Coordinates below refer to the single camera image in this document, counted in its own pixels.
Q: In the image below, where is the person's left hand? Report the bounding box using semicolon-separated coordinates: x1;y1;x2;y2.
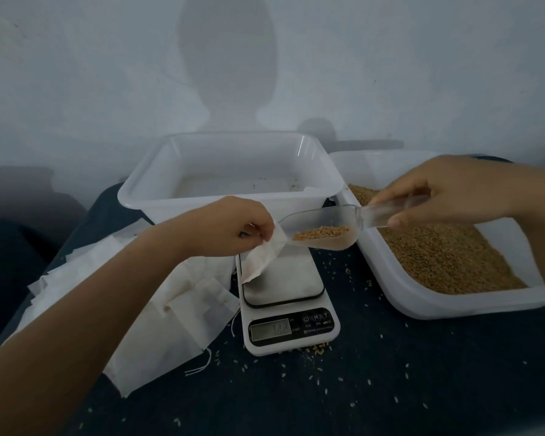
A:
159;196;276;260

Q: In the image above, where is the person's right hand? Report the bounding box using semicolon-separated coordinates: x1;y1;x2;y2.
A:
367;155;530;231

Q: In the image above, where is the white plastic tub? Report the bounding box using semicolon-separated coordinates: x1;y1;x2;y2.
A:
117;131;345;225

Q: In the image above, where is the white mesh bag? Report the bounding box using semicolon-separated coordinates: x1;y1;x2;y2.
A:
239;222;290;285

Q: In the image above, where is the brown grain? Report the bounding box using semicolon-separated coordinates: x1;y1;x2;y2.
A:
291;183;529;296

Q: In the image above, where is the clear plastic scoop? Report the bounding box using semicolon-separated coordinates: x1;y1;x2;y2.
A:
277;193;431;253

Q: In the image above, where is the pile of white bags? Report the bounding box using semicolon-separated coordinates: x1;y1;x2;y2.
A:
9;220;243;398

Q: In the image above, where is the white tray of grain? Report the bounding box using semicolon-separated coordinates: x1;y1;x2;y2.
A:
329;150;545;320

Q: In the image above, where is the person's left forearm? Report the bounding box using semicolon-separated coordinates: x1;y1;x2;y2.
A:
0;230;190;436

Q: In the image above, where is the white digital kitchen scale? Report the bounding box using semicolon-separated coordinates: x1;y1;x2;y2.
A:
234;242;342;357

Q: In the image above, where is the dark blue tablecloth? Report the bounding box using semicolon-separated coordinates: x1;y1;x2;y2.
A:
0;217;48;352
0;157;545;436

